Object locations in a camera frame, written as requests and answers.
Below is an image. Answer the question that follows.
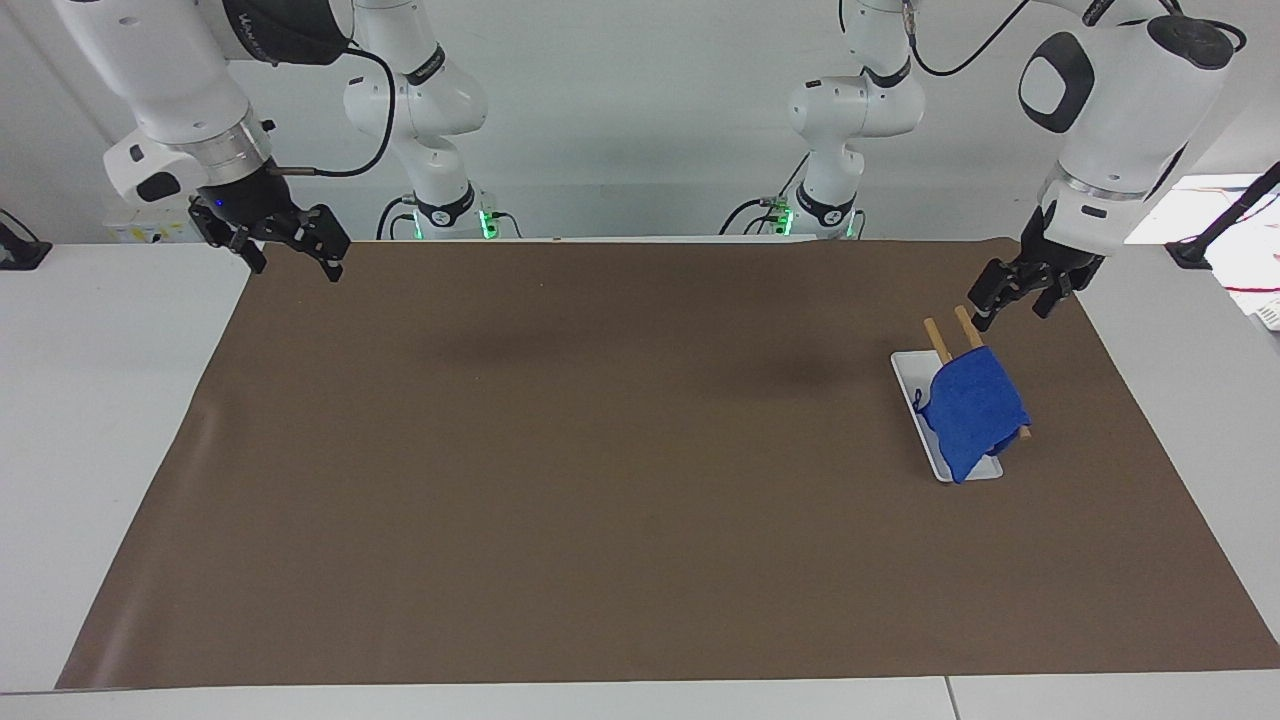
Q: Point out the black cable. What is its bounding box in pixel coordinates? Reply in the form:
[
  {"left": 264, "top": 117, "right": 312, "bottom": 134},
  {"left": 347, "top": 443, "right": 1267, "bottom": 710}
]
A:
[
  {"left": 903, "top": 0, "right": 1033, "bottom": 79},
  {"left": 718, "top": 196, "right": 793, "bottom": 238},
  {"left": 376, "top": 194, "right": 417, "bottom": 242},
  {"left": 268, "top": 40, "right": 399, "bottom": 180}
]

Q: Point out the wooden towel rack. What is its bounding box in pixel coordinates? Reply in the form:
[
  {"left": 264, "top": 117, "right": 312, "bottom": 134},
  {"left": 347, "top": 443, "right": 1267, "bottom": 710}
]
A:
[{"left": 921, "top": 304, "right": 1034, "bottom": 443}]

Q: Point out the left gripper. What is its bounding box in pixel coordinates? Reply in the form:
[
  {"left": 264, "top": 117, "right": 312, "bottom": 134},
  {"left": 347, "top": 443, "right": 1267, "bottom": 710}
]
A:
[{"left": 967, "top": 204, "right": 1107, "bottom": 334}]

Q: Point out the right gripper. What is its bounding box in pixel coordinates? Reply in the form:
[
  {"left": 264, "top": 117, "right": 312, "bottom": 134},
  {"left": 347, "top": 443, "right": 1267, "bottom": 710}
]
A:
[{"left": 188, "top": 162, "right": 352, "bottom": 284}]

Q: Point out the black stand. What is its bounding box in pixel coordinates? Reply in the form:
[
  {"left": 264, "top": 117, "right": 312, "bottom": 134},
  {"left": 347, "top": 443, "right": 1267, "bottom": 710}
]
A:
[
  {"left": 1164, "top": 160, "right": 1280, "bottom": 271},
  {"left": 0, "top": 208, "right": 54, "bottom": 272}
]

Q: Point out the white rectangular tray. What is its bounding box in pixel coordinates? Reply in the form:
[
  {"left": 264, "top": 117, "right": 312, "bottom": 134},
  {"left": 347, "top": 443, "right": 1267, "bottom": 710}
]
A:
[{"left": 889, "top": 349, "right": 1005, "bottom": 485}]

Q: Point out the blue towel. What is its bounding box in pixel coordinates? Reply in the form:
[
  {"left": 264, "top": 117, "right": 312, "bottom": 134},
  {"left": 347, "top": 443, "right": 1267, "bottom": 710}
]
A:
[{"left": 911, "top": 345, "right": 1032, "bottom": 485}]

